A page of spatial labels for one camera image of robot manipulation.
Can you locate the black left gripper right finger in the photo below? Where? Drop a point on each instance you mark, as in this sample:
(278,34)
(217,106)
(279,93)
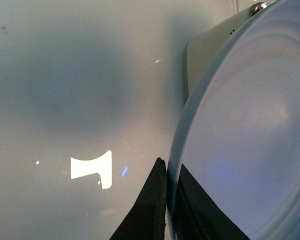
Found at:
(198,217)

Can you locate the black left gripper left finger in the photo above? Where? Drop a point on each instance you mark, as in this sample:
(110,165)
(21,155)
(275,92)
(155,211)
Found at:
(146,219)

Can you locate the light blue round plate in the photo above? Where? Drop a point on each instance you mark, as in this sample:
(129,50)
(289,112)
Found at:
(239,131)

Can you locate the white chrome two-slot toaster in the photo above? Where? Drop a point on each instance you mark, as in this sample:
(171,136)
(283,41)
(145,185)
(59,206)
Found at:
(200,49)

